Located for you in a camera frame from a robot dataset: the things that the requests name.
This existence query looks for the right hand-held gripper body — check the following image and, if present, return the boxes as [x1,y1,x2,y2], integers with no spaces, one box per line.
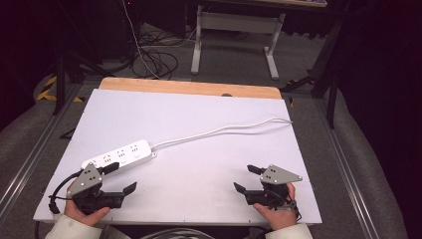
[244,164,304,211]

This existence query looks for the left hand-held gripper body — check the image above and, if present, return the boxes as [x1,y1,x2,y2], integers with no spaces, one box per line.
[66,162,127,216]

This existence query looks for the white power strip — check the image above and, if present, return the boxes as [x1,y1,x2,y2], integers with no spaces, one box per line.
[81,138,158,177]

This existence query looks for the person's left hand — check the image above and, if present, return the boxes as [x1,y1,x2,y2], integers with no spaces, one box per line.
[63,188,112,228]

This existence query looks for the person's right hand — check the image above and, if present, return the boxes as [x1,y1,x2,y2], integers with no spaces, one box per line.
[253,182,299,231]

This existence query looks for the black metal stand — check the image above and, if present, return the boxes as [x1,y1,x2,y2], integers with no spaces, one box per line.
[280,16,344,129]
[52,0,115,117]

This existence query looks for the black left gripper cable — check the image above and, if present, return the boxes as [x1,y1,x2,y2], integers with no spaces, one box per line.
[48,169,84,215]

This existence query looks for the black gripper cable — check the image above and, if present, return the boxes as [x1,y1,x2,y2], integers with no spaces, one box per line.
[48,169,84,215]
[286,198,303,223]

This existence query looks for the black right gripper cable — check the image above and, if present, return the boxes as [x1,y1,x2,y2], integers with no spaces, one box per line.
[286,198,303,223]

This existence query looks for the white power strip cable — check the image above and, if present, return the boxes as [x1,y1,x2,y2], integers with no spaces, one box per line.
[149,117,294,149]

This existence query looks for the aluminium floor rail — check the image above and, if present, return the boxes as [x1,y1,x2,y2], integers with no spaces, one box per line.
[315,99,381,239]
[0,84,83,217]

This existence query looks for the grey cable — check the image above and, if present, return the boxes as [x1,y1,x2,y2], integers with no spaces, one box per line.
[138,227,217,239]

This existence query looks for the black floor cables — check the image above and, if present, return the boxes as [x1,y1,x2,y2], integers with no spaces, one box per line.
[130,28,200,81]

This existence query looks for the thin white floor cable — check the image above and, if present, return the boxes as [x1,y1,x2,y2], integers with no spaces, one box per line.
[120,0,162,80]

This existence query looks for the white metal table frame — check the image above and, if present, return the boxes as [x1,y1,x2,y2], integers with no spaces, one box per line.
[190,4,287,81]

